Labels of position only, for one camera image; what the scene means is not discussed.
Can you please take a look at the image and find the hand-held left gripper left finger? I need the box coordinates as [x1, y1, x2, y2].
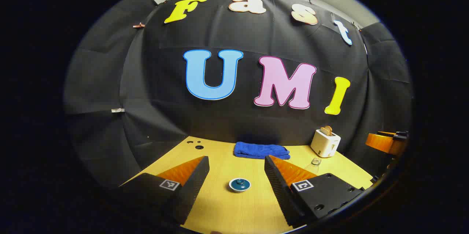
[118, 156, 210, 226]

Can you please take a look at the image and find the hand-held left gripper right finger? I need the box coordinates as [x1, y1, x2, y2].
[264, 154, 366, 228]

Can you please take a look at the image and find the clear plastic water bottle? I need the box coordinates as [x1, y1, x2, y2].
[307, 157, 322, 174]

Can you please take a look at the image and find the blue folded towel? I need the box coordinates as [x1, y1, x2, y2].
[233, 141, 291, 160]

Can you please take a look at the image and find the white toaster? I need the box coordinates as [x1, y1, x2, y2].
[310, 129, 341, 158]

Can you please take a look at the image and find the black backdrop cloth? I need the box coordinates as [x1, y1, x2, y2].
[64, 0, 414, 190]

